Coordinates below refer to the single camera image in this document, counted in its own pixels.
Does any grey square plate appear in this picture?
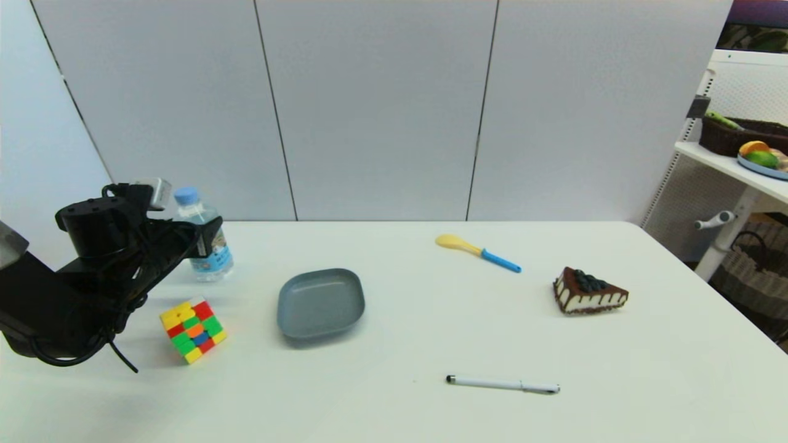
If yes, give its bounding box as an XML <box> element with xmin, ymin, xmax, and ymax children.
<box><xmin>276</xmin><ymin>268</ymin><xmax>366</xmax><ymax>340</ymax></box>

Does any white crank handle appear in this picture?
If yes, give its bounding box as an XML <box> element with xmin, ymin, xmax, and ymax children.
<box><xmin>694</xmin><ymin>210</ymin><xmax>737</xmax><ymax>231</ymax></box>

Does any light blue plate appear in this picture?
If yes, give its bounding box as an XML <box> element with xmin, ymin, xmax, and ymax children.
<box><xmin>737</xmin><ymin>153</ymin><xmax>788</xmax><ymax>181</ymax></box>

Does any dark wicker basket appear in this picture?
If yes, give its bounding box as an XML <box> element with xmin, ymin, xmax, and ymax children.
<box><xmin>701</xmin><ymin>116</ymin><xmax>788</xmax><ymax>158</ymax></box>

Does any brown woven basket with handle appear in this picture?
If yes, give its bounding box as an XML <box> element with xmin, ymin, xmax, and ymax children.
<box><xmin>709</xmin><ymin>221</ymin><xmax>788</xmax><ymax>321</ymax></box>

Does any dark screen with green picture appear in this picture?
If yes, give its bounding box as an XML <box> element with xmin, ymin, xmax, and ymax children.
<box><xmin>717</xmin><ymin>0</ymin><xmax>788</xmax><ymax>54</ymax></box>

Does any white pen with black tip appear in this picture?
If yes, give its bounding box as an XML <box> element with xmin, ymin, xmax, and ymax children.
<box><xmin>446</xmin><ymin>374</ymin><xmax>561</xmax><ymax>394</ymax></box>

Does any multicoloured puzzle cube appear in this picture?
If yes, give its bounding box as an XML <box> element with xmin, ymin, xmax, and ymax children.
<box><xmin>159</xmin><ymin>299</ymin><xmax>228</xmax><ymax>364</ymax></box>

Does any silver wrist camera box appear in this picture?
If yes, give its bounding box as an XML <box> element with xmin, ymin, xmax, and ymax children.
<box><xmin>129</xmin><ymin>178</ymin><xmax>173</xmax><ymax>212</ymax></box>

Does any chocolate cake slice with blueberries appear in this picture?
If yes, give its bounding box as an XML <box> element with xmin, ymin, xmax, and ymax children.
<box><xmin>553</xmin><ymin>266</ymin><xmax>629</xmax><ymax>315</ymax></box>

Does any yellow spoon with blue handle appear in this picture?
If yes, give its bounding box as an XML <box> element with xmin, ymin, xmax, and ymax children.
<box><xmin>435</xmin><ymin>234</ymin><xmax>523</xmax><ymax>274</ymax></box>

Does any white shelf rack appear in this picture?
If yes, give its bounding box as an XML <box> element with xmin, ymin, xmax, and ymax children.
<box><xmin>641</xmin><ymin>49</ymin><xmax>788</xmax><ymax>282</ymax></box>

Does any clear soda water bottle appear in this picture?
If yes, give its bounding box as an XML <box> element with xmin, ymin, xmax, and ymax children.
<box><xmin>174</xmin><ymin>187</ymin><xmax>235</xmax><ymax>282</ymax></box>

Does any green vegetable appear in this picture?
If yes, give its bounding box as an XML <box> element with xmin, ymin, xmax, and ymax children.
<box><xmin>705</xmin><ymin>110</ymin><xmax>744</xmax><ymax>131</ymax></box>

